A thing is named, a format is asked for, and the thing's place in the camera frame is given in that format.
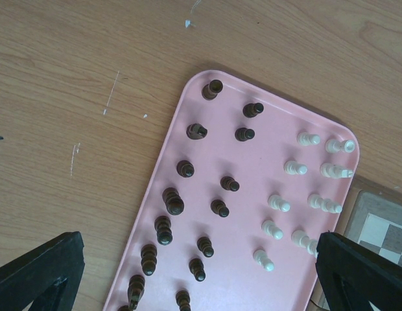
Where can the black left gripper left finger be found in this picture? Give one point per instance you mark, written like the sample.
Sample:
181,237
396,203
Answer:
45,278

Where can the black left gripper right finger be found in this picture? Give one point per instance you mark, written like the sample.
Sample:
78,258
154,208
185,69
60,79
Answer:
354,278

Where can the white chess bishop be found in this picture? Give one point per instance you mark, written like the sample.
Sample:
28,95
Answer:
317,202

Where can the white chess pawn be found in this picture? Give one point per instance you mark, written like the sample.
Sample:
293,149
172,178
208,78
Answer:
308,139
271,229
277,202
295,168
263,260

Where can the white chess knight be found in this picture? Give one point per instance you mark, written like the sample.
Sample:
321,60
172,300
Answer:
330,170

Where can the wooden chess board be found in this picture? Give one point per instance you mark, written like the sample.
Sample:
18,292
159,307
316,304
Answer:
372,217

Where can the dark chess knight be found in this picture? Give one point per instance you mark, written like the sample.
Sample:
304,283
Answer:
136,289
196,131

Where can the dark chess bishop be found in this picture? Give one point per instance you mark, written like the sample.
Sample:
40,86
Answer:
149,259
185,169

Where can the dark chess king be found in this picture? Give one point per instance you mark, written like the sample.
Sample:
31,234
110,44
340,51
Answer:
162,226

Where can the white chess rook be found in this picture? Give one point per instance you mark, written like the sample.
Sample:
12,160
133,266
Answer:
334,146

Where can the dark chess pawn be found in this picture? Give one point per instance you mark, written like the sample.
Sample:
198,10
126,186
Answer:
252,109
196,267
205,246
220,208
244,134
229,183
183,300

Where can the dark chess queen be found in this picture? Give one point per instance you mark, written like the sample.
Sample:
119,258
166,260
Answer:
173,202

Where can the dark chess rook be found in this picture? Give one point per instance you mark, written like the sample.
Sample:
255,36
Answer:
212,89

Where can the pink plastic tray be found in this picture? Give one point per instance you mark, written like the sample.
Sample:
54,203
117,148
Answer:
234,281

